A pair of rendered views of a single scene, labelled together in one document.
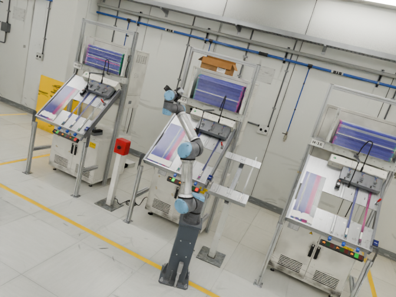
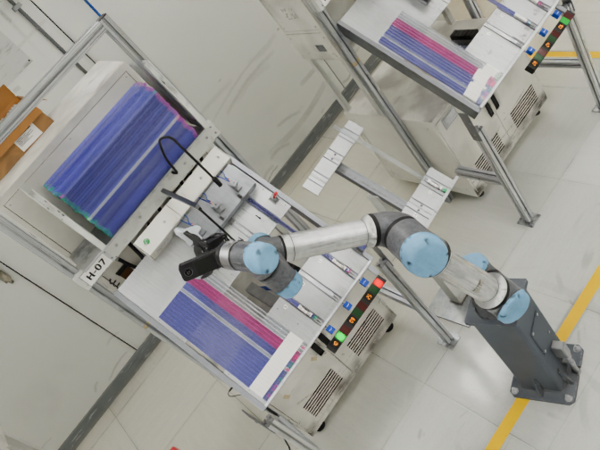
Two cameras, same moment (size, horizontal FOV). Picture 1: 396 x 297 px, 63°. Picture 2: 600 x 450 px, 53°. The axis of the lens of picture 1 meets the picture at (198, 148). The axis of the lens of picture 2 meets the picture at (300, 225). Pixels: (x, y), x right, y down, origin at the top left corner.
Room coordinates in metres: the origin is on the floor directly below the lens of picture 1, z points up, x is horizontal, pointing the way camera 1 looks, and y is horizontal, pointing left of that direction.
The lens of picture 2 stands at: (1.47, 0.86, 2.27)
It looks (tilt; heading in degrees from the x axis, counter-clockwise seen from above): 35 degrees down; 327
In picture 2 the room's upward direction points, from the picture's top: 44 degrees counter-clockwise
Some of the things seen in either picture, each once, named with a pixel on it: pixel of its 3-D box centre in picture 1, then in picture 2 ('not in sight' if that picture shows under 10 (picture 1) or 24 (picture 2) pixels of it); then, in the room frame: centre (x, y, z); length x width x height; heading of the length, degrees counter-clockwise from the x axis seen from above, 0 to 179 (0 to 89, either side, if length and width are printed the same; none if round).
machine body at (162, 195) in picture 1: (188, 192); (287, 324); (3.55, -0.04, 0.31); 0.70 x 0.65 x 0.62; 72
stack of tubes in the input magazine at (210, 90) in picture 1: (218, 92); (123, 159); (3.41, -0.05, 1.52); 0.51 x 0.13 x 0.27; 72
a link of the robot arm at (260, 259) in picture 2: (170, 95); (254, 257); (2.54, 0.32, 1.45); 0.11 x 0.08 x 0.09; 175
